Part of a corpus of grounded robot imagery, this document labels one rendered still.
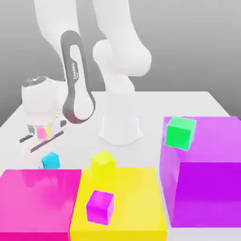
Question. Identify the large pink box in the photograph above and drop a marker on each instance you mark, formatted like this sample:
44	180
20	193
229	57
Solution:
37	203

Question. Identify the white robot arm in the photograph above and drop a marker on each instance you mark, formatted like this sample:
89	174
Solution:
120	56

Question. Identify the small green cube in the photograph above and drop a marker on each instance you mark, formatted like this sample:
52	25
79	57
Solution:
178	136

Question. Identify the small yellow cube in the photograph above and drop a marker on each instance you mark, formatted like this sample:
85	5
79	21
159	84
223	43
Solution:
102	163

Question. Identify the large purple box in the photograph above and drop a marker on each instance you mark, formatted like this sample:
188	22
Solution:
207	192

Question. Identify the large yellow box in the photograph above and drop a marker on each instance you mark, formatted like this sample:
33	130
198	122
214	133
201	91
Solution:
131	207

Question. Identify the small cyan cube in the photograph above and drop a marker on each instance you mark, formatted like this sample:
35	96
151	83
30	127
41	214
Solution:
50	161

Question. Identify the small magenta cube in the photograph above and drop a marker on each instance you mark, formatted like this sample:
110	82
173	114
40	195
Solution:
99	208

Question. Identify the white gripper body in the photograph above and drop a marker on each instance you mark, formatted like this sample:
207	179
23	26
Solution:
40	150

